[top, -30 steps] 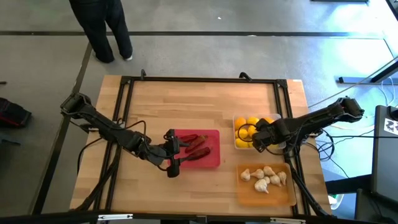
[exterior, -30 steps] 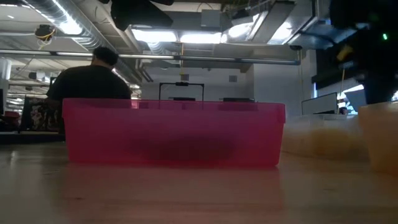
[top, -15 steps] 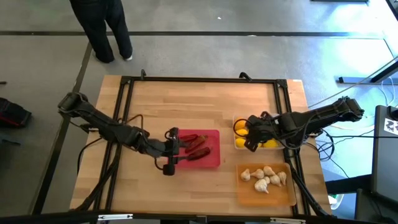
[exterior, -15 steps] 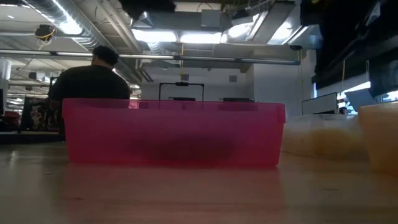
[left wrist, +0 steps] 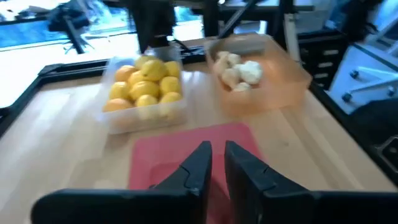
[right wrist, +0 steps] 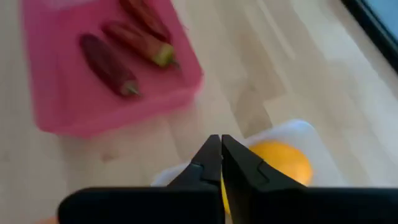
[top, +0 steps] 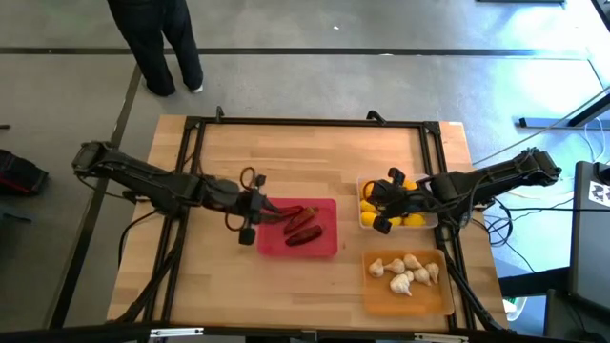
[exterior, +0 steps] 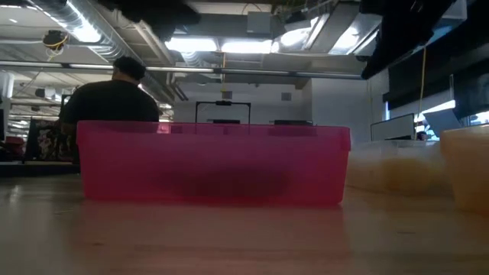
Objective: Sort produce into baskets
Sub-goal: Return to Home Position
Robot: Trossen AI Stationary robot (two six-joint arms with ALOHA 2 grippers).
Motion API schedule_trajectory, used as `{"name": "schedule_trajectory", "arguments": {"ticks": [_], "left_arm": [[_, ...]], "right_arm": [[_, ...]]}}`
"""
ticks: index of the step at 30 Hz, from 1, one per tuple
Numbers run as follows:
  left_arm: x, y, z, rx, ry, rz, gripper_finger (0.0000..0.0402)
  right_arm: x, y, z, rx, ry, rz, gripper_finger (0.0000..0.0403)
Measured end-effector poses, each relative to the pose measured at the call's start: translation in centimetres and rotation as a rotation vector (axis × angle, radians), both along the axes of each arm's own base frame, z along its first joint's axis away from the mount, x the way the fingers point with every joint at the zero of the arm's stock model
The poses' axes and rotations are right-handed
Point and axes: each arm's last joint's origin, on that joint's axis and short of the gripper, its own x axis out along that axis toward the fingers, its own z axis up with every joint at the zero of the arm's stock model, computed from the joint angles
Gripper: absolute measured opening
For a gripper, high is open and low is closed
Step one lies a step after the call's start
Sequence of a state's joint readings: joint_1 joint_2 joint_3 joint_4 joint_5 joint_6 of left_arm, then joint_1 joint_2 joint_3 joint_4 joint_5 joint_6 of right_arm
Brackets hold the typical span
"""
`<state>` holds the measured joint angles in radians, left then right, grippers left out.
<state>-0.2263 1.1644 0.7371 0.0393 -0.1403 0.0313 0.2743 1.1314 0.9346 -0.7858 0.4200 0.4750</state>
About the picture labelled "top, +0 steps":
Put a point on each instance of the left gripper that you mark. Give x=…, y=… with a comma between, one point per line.
x=229, y=195

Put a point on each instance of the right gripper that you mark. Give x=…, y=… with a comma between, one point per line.
x=405, y=197

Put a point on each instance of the orange-yellow lemon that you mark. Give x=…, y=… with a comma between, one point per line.
x=367, y=189
x=411, y=184

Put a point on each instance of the dark red chili pepper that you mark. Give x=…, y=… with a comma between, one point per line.
x=304, y=235

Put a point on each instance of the red plastic bin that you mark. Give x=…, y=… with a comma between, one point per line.
x=314, y=248

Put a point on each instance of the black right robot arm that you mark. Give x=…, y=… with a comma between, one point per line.
x=495, y=178

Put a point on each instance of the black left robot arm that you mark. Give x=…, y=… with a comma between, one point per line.
x=143, y=178

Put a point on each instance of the clear plastic bin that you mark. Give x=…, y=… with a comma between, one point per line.
x=431, y=223

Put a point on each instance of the orange plastic bin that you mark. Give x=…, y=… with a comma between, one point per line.
x=414, y=302

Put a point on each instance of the black floor bar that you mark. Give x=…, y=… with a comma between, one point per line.
x=534, y=283

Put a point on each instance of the black desk leg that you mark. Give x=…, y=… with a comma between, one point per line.
x=548, y=123

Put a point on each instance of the person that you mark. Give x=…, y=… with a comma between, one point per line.
x=152, y=43

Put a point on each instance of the grey equipment cabinet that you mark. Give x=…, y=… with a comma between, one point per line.
x=591, y=248

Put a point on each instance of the black white marker tag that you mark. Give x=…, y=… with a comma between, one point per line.
x=599, y=193

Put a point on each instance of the dark floor cabinet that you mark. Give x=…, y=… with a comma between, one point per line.
x=572, y=324

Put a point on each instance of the black and red bag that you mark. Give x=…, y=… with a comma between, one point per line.
x=21, y=174

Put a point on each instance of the black metal table frame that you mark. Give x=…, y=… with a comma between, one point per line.
x=310, y=122

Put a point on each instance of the silver metal bracket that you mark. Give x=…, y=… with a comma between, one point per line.
x=176, y=332
x=441, y=338

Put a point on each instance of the black front frame bar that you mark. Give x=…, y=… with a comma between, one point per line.
x=95, y=333

